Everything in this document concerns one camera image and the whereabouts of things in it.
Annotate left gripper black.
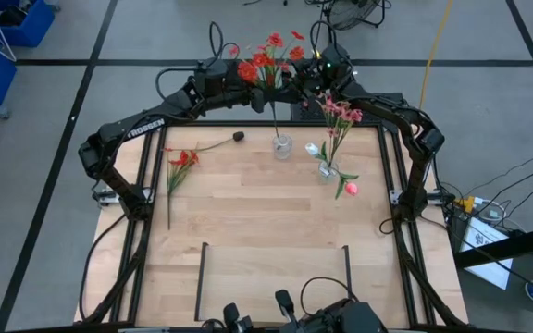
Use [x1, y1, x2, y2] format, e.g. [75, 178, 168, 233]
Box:
[222, 68, 283, 115]

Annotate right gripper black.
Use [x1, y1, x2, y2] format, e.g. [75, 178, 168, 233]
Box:
[280, 59, 330, 103]

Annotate red artificial flower bunch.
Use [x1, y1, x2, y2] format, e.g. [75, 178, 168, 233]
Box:
[229, 31, 305, 140]
[162, 146, 201, 231]

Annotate pink artificial flower bunch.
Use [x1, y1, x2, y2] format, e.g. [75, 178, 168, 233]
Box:
[316, 94, 364, 167]

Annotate diamond-cut glass vase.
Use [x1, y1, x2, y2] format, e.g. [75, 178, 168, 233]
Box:
[272, 133, 294, 161]

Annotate black-headed artificial stem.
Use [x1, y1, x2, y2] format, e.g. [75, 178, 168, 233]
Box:
[196, 130, 245, 154]

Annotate pink and white flowers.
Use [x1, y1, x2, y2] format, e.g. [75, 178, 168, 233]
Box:
[304, 142, 330, 170]

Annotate embossed glass vase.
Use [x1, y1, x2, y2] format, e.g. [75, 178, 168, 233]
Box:
[317, 160, 341, 185]

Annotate pink artificial tulip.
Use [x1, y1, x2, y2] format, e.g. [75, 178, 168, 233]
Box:
[334, 173, 360, 201]

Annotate black floor fan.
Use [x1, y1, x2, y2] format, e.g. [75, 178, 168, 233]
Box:
[326, 0, 386, 31]

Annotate yellow plug adapter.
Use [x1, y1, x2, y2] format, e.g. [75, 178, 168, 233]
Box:
[453, 196, 477, 214]

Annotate white box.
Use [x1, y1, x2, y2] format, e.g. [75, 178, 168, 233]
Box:
[458, 216, 514, 290]

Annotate black beam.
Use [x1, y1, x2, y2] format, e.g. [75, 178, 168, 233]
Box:
[453, 224, 533, 269]

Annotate yellow cable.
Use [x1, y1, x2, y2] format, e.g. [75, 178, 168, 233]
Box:
[417, 0, 455, 111]

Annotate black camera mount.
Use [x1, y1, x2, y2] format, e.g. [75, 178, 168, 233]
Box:
[222, 289, 388, 333]

